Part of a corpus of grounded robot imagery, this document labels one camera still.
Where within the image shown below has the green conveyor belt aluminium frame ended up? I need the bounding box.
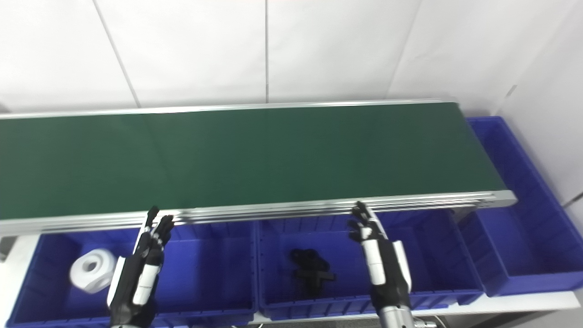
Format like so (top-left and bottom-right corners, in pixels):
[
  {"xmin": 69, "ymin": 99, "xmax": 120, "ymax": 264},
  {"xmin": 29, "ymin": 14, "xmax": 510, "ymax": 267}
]
[{"xmin": 0, "ymin": 98, "xmax": 518, "ymax": 237}]

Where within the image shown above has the blue plastic bin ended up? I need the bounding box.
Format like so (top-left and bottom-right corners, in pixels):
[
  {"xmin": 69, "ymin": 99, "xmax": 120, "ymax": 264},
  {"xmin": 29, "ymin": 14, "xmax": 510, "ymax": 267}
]
[
  {"xmin": 457, "ymin": 116, "xmax": 583, "ymax": 297},
  {"xmin": 256, "ymin": 210, "xmax": 484, "ymax": 320},
  {"xmin": 5, "ymin": 222, "xmax": 258, "ymax": 328}
]

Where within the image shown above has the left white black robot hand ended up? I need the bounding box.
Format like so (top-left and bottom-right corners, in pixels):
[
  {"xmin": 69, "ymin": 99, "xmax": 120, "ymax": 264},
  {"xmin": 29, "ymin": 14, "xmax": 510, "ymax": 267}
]
[{"xmin": 107, "ymin": 206, "xmax": 175, "ymax": 328}]

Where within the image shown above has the black flanged machine part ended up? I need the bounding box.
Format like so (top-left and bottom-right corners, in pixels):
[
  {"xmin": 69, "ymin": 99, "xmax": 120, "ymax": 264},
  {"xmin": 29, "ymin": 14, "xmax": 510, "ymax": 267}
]
[{"xmin": 294, "ymin": 266, "xmax": 336, "ymax": 294}]

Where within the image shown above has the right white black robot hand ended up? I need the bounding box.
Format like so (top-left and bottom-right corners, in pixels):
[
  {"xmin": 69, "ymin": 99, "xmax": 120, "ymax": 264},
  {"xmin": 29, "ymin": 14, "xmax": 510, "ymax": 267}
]
[{"xmin": 347, "ymin": 201, "xmax": 413, "ymax": 310}]

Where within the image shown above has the white cylindrical machine part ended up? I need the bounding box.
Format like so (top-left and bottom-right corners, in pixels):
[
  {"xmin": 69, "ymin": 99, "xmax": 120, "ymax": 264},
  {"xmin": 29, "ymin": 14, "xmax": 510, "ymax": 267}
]
[{"xmin": 69, "ymin": 249, "xmax": 117, "ymax": 294}]

